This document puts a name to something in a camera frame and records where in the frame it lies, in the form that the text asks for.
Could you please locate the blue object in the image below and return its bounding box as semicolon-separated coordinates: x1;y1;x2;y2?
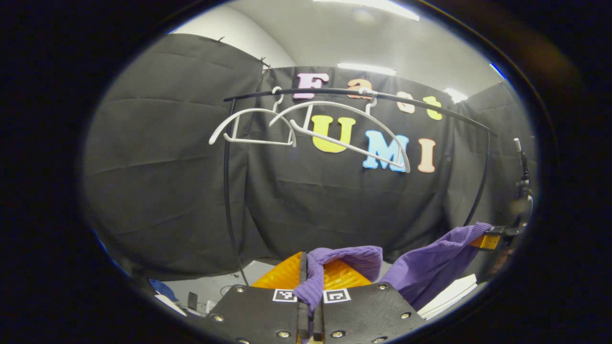
149;279;179;302

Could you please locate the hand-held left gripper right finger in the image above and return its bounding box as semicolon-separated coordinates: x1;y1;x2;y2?
313;259;426;344

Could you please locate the large ceiling light panel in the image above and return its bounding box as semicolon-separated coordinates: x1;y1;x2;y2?
313;0;421;22

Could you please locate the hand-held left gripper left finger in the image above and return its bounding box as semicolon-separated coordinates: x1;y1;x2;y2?
201;252;309;344

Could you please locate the black backdrop cloth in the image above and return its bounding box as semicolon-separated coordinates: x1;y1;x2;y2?
82;33;538;282

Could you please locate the white plastic hanger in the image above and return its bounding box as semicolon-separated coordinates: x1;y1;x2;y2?
209;86;297;148
268;88;412;174

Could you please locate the small ceiling light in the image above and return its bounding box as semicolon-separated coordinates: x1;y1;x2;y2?
444;87;469;104

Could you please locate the black metal clothes rack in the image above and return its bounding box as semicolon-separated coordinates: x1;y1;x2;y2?
222;87;498;287

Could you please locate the purple ribbed shirt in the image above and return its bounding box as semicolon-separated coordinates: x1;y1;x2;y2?
293;222;493;317

